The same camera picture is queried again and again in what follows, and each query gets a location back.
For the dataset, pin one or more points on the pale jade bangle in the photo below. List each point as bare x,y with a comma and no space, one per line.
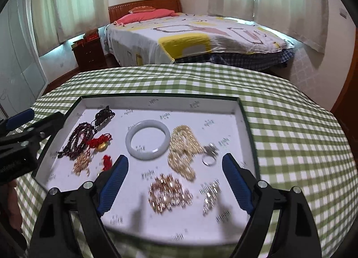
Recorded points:
150,155

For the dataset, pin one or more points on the orange patterned pillow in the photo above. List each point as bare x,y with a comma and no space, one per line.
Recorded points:
141,9

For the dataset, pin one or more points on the dark wooden nightstand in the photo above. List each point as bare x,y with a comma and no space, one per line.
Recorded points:
89,54

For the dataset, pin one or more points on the red boxes on nightstand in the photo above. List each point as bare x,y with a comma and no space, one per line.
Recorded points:
90,35

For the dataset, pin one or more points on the left white curtain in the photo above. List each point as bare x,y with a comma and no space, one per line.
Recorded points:
56,21

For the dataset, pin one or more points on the dark green jewelry tray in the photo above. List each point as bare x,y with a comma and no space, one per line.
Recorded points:
218,121

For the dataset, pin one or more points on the red tassel gold charm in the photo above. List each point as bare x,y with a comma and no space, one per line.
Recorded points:
106,163

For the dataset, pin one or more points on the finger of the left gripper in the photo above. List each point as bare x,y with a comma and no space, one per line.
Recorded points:
40,130
14,122

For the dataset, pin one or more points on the glass wardrobe door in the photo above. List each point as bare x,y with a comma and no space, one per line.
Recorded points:
22,78

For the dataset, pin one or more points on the bed with patterned cover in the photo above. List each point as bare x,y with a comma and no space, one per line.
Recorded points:
189,38

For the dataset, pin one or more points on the silver crystal brooch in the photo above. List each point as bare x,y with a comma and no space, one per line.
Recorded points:
210,191

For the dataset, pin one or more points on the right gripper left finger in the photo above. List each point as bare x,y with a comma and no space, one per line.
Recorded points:
53,234

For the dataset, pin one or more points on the left hand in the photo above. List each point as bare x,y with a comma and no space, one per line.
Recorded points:
15,217

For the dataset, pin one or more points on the pink pillow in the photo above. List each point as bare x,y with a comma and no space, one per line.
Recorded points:
144,16

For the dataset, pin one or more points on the red cord gold lock pendant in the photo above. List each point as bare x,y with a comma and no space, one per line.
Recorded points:
101,143

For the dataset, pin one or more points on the green white checkered tablecloth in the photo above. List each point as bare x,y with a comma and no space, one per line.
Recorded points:
298,142

